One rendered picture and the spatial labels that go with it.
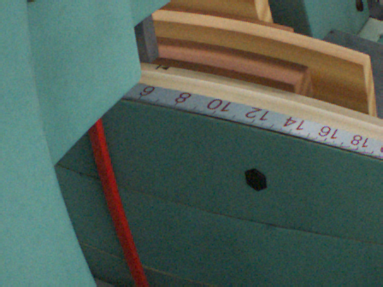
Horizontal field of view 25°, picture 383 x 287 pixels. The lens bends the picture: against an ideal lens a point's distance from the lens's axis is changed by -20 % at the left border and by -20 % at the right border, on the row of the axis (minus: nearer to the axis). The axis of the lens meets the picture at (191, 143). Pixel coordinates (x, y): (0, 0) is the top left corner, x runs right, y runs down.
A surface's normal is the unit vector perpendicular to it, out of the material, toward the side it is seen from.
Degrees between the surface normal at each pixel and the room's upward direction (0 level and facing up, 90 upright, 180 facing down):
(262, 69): 0
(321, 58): 90
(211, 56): 0
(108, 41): 90
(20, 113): 90
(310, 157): 90
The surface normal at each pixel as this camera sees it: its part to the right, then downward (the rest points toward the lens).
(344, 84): -0.54, 0.54
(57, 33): 0.83, 0.19
